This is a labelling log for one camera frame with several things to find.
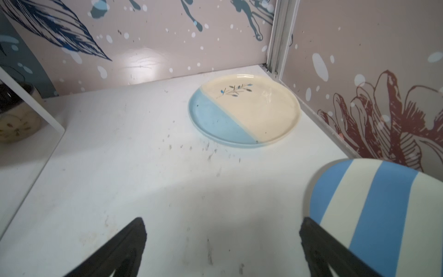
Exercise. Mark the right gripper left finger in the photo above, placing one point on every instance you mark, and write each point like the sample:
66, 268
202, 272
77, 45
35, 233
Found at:
119, 257

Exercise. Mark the cream and blue plate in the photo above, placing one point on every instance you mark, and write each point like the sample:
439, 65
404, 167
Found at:
244, 111

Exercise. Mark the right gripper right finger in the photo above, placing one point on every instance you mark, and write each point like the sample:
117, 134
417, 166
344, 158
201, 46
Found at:
325, 254

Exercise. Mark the cream patterned bowl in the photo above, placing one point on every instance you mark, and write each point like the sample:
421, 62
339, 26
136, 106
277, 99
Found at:
18, 120

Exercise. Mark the blue striped plate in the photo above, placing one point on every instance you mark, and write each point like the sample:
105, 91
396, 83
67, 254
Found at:
388, 215

